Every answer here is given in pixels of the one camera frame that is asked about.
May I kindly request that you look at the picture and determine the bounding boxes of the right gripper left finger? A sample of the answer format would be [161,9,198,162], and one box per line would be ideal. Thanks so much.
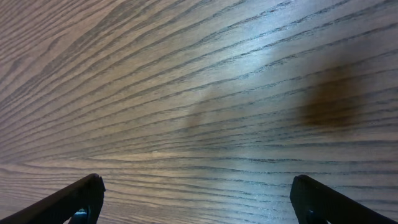
[1,174,106,224]

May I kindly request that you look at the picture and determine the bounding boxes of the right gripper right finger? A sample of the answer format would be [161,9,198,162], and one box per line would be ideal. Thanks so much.
[290,175,397,224]

